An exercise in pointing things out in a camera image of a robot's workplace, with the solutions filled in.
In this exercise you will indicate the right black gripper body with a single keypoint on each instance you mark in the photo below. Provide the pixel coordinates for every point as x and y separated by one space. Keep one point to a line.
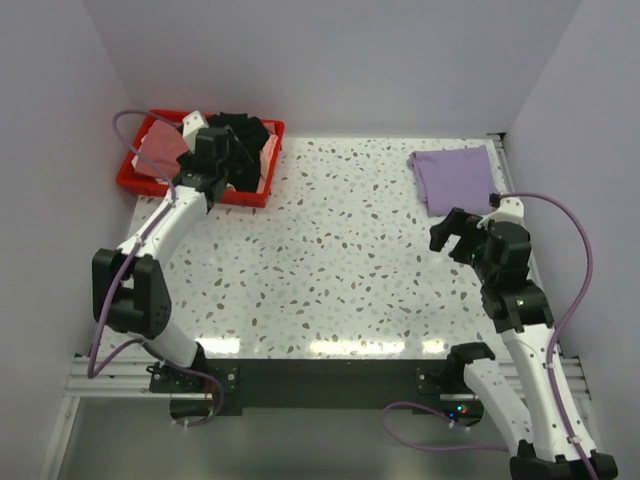
481 264

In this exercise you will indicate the folded lavender t shirt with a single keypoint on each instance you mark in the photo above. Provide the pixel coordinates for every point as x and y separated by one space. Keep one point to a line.
459 178

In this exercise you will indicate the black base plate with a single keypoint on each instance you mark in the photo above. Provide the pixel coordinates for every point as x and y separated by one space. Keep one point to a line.
231 386

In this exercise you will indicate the light pink t shirt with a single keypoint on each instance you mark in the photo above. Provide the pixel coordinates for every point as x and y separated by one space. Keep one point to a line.
266 154

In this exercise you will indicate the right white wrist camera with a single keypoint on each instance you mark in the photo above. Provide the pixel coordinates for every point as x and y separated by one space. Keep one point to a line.
505 207

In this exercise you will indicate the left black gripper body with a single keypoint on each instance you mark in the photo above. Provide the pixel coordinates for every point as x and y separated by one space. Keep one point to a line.
186 161

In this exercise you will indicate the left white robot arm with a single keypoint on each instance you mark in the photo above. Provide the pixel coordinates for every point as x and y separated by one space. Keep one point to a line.
129 290

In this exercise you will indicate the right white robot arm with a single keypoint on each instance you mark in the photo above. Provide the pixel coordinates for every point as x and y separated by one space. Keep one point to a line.
541 426

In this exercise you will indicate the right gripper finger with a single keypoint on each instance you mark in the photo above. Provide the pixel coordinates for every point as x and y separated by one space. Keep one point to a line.
462 250
454 224

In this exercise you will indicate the dusty pink t shirt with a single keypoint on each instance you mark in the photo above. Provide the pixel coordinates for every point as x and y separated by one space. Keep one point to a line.
163 144

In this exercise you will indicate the red plastic bin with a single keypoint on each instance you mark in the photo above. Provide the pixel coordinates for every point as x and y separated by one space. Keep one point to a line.
143 181

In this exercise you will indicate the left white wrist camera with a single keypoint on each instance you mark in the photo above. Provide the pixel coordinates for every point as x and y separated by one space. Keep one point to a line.
191 125

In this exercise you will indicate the black t shirt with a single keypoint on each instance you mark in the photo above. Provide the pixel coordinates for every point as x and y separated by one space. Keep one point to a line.
248 137

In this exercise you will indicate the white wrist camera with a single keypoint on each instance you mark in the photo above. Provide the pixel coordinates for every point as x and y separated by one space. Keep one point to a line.
505 207
191 125

